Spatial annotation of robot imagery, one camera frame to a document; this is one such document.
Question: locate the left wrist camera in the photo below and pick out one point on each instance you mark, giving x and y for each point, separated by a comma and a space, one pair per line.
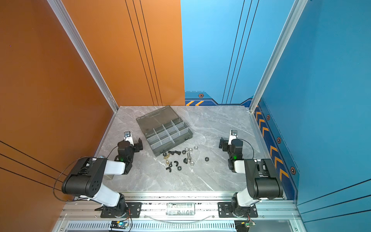
128, 137

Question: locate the silver hex bolt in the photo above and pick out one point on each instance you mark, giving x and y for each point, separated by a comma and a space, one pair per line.
189, 159

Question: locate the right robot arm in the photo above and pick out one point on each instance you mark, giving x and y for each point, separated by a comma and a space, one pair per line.
262, 180

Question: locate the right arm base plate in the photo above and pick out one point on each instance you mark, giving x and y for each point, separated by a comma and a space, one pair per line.
227, 210

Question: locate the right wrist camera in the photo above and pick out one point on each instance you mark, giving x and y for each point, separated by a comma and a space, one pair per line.
233, 135

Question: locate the left aluminium corner post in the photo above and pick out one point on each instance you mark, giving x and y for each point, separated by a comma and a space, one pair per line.
73, 34

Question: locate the grey plastic organizer box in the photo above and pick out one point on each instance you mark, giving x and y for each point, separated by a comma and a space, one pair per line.
164, 129

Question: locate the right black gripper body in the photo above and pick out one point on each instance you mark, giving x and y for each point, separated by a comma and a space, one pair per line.
224, 144

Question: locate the circuit board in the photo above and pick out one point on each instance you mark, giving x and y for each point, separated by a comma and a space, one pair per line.
244, 226
119, 226

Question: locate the right aluminium corner post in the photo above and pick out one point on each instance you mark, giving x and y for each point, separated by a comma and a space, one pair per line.
285, 35

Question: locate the left circuit board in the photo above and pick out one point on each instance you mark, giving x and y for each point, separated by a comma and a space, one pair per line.
119, 226

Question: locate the aluminium front rail frame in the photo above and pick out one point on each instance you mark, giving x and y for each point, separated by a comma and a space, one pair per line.
277, 215

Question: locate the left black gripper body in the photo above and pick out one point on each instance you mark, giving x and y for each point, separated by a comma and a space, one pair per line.
136, 145

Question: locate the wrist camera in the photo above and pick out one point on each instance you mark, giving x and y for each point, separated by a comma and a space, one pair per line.
233, 135
128, 137

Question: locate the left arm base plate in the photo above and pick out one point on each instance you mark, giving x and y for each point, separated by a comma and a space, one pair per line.
131, 209

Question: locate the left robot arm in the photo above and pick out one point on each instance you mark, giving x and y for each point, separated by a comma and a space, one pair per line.
86, 177

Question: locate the aluminium corner post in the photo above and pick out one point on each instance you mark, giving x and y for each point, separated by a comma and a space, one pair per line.
285, 35
73, 34

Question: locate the right circuit board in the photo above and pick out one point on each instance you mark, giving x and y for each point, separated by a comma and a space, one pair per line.
244, 226

